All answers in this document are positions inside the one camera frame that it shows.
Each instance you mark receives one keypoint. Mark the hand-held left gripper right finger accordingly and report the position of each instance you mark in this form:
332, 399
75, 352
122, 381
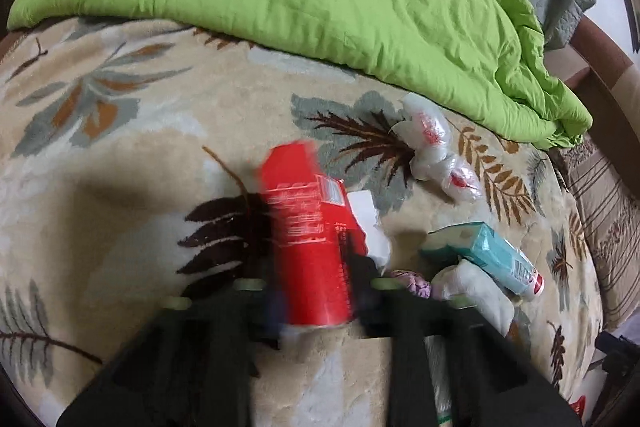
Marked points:
400, 332

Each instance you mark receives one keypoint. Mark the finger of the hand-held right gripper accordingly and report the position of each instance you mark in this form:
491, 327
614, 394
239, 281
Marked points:
617, 352

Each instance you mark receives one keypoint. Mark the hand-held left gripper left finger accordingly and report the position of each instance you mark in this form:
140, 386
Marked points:
220, 342

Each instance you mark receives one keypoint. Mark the purple wrapper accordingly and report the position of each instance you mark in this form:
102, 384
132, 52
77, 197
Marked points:
412, 284

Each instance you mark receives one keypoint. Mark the teal pack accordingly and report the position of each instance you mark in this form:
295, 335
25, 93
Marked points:
470, 247

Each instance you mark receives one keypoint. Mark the red packet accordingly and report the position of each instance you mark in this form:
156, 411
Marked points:
310, 247

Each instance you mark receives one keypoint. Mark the white plastic bag red print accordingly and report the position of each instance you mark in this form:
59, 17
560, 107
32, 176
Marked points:
432, 137

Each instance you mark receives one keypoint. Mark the striped floral pillow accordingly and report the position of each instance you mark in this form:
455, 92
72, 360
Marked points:
610, 217

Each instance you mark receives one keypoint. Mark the brown upholstered headboard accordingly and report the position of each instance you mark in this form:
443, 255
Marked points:
600, 72

